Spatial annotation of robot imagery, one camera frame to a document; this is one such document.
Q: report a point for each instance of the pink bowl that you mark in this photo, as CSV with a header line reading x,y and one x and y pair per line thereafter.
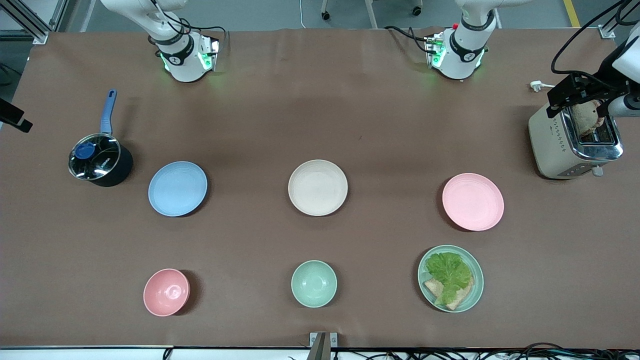
x,y
166,292

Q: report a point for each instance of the green bowl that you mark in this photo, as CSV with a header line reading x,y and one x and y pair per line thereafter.
x,y
314,283

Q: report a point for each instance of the white power plug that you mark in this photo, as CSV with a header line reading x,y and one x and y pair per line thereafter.
x,y
537,86

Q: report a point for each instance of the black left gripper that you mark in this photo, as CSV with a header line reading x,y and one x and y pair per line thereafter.
x,y
601,88

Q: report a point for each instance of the blue plate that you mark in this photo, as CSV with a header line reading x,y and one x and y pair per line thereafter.
x,y
177,188

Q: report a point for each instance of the bread slice in toaster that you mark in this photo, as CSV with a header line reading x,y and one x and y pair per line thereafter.
x,y
585,120

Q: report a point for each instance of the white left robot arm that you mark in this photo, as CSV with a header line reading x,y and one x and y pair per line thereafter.
x,y
460,65

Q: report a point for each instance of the pink plate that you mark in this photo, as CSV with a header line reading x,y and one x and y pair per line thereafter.
x,y
473,202

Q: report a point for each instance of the office chair wheel base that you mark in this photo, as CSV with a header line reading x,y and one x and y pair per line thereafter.
x,y
372,10

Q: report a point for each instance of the green lettuce leaf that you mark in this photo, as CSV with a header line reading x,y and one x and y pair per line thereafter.
x,y
450,272

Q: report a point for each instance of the beige plate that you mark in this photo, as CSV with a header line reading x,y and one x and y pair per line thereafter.
x,y
318,187

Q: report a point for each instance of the toasted bread slice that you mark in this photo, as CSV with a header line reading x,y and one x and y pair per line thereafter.
x,y
459,300
433,287

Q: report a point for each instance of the aluminium frame profile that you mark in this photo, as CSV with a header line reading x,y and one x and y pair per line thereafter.
x,y
30,22
607,31

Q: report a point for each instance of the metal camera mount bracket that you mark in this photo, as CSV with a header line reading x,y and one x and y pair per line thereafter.
x,y
323,346

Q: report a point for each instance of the green plate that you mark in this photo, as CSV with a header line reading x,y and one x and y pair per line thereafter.
x,y
476,295

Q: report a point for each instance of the brown table cover sheet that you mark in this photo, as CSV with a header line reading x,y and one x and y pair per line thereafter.
x,y
350,110

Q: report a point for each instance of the beige metal toaster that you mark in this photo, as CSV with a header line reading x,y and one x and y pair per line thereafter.
x,y
555,145

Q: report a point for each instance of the glass lid with blue knob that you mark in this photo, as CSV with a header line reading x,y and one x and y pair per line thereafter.
x,y
95,157

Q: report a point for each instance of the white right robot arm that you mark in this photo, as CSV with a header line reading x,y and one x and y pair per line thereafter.
x,y
185,67

